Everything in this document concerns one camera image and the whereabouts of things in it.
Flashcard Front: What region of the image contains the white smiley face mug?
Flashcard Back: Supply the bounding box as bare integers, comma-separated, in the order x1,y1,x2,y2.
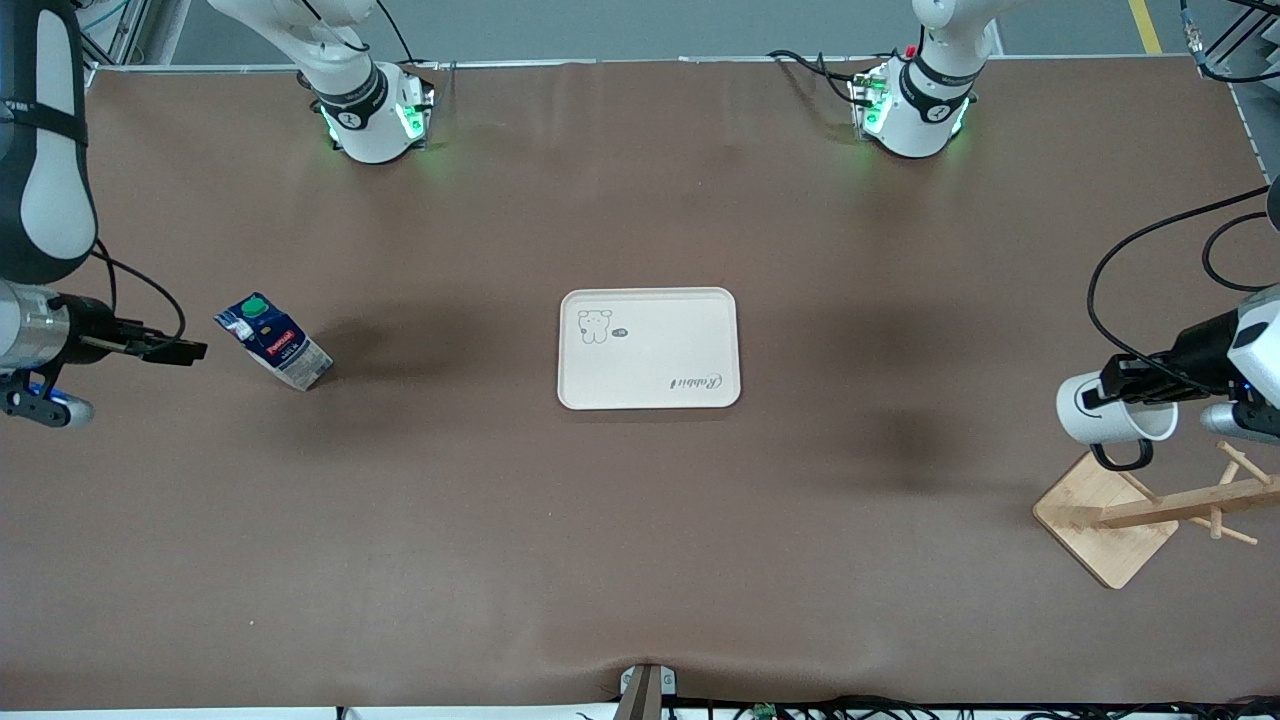
1056,372,1179,472

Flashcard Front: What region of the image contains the blue milk carton green cap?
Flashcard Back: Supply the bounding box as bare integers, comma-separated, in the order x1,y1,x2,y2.
213,292,334,392

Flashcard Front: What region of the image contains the cream tray with Rabbit print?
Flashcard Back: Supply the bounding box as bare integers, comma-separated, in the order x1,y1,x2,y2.
557,287,742,411

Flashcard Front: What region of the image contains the wooden mug tree stand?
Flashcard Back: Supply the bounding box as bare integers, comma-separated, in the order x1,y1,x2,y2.
1033,440,1280,590

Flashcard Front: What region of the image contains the black looped cable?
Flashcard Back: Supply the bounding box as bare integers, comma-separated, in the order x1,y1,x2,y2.
1202,211,1280,294

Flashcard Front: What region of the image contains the aluminium frame profile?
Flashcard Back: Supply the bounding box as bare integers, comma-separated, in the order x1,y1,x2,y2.
78,0,193,69

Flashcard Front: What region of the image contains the black right arm base cable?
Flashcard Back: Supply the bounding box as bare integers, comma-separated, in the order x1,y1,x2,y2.
374,0,442,73

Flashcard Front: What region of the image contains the black arm base cable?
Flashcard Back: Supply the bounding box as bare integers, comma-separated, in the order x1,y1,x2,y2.
374,0,442,73
767,49,873,107

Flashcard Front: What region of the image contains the black left arm base cable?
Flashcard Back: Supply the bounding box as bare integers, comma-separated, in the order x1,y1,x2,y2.
767,49,873,107

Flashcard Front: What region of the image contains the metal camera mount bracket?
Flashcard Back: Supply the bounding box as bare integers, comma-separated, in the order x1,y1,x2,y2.
618,663,678,720

